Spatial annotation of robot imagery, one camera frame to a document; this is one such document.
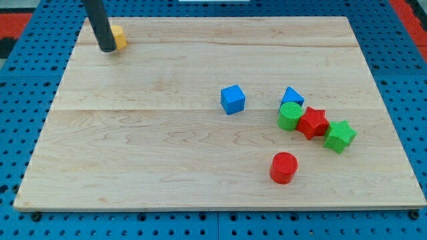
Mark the red star block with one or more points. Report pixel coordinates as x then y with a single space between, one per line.
313 123

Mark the green star block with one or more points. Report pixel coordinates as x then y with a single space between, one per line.
338 136

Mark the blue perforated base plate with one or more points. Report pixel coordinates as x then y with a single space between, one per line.
34 68

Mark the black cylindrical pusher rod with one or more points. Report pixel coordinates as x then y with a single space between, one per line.
98 19

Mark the red cylinder block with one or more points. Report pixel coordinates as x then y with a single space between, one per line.
283 168

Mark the blue triangle block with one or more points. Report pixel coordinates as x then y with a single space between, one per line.
291 100

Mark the blue cube block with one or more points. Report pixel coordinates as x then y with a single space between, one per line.
232 99

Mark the green cylinder block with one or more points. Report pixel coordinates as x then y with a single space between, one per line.
289 116

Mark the yellow block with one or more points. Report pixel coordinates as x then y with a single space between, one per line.
119 36

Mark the wooden board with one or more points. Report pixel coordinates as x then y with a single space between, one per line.
142 129

